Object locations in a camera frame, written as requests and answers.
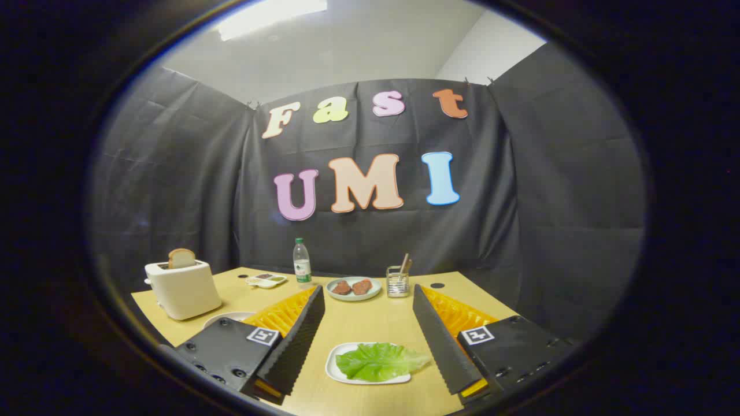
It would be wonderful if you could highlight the cream white toaster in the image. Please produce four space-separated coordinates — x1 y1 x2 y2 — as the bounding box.
145 260 223 321

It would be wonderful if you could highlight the black backdrop cloth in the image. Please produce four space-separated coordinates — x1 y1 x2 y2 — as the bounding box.
87 40 648 347

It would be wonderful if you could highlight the white square plate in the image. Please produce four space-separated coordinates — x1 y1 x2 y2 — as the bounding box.
325 342 412 385

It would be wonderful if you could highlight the clear plastic water bottle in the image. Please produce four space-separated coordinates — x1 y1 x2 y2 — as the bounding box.
293 237 313 289

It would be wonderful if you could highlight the pale green round plate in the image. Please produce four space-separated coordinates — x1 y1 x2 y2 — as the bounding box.
326 277 383 302

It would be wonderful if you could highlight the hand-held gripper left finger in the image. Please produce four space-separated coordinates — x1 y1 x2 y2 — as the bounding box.
173 284 326 405

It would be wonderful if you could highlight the green lettuce leaf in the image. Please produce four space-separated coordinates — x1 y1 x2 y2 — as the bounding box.
335 342 433 382

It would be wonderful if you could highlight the white round plate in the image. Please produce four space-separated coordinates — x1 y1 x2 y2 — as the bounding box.
202 311 257 330

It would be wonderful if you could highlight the white divided spice dish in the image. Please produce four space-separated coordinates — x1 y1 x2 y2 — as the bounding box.
245 273 288 289

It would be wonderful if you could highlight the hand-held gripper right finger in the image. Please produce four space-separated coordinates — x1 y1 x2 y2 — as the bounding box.
412 283 579 408

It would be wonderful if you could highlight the clear glass utensil holder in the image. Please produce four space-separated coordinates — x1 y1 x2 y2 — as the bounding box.
386 265 410 298

